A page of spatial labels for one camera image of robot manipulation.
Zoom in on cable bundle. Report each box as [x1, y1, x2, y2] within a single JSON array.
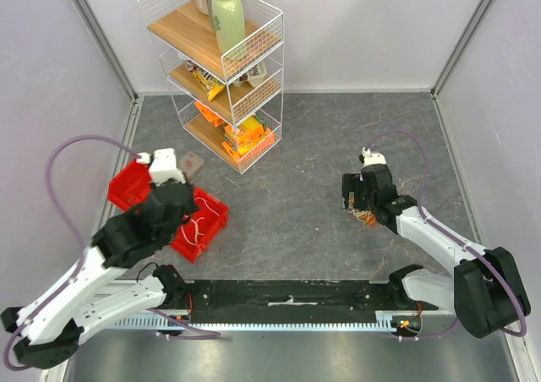
[[346, 206, 381, 231]]

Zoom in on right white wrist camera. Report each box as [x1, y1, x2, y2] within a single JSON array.
[[359, 147, 386, 167]]

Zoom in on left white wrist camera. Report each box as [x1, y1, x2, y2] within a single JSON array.
[[135, 148, 186, 186]]

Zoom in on white wire shelf rack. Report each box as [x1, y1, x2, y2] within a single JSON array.
[[138, 0, 285, 173]]

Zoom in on flat orange box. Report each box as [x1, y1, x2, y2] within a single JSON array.
[[194, 101, 225, 128]]

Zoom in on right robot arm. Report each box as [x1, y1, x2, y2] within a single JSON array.
[[342, 164, 531, 338]]

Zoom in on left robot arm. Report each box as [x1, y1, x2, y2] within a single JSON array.
[[1, 180, 199, 371]]

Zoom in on red compartment bin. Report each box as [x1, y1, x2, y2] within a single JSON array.
[[107, 159, 229, 264]]

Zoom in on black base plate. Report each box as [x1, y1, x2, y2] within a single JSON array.
[[139, 278, 440, 326]]

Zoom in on yellow M&M candy bag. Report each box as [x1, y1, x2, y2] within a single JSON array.
[[191, 68, 226, 101]]

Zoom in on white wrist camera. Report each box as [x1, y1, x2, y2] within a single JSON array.
[[135, 148, 186, 186], [359, 147, 386, 167]]

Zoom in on grey slotted cable duct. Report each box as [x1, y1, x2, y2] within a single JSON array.
[[108, 312, 420, 333]]

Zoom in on pale green bottle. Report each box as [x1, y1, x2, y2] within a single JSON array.
[[211, 0, 247, 61]]

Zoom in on orange yellow snack boxes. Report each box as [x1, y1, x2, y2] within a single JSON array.
[[221, 115, 275, 163]]

